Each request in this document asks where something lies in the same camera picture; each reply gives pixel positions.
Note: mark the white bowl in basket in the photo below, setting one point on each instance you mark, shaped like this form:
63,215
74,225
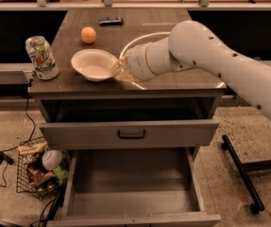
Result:
51,159

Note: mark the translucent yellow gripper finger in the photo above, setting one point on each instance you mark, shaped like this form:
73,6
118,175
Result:
125,77
120,65

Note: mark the orange fruit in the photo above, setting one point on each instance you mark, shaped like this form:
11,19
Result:
88,35

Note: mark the grey wooden drawer cabinet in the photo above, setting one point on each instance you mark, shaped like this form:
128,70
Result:
70,98

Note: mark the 7up soda can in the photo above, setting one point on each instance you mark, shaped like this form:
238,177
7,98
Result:
41,56

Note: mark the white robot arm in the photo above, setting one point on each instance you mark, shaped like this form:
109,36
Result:
192,45

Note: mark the green item in basket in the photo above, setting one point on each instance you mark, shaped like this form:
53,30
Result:
61,174

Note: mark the chip bag in basket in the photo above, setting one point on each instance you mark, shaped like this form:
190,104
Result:
32,158

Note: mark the black wheeled stand base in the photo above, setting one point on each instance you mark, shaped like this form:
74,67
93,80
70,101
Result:
243,168

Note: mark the black wire basket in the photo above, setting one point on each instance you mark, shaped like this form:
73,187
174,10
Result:
32,177

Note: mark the middle drawer with handle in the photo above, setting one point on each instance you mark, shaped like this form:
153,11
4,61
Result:
130,134

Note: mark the white paper bowl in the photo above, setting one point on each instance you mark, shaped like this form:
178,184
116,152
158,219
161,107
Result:
94,64

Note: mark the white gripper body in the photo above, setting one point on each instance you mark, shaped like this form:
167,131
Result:
137,61

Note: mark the open bottom drawer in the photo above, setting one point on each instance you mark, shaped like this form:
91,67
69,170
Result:
143,187

